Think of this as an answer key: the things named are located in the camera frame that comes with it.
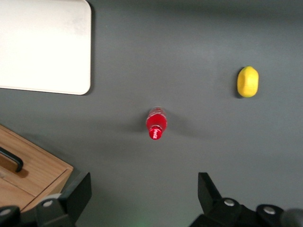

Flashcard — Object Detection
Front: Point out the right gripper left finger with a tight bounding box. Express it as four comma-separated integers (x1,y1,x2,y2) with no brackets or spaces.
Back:
35,172,92,227

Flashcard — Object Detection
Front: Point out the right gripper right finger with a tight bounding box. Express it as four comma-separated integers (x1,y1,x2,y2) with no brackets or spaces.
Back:
189,172,255,227

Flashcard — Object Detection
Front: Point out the red soda bottle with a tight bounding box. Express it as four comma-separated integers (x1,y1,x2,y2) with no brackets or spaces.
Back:
145,105,168,141

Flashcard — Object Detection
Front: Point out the yellow toy lemon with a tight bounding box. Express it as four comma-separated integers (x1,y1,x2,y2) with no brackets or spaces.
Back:
237,66,259,98

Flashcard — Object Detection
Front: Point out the white rectangular tray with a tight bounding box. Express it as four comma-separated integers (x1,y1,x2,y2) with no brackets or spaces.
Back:
0,0,92,96

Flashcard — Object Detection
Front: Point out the thin black drawer handle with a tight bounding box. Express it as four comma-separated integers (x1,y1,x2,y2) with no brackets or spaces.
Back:
0,146,24,173

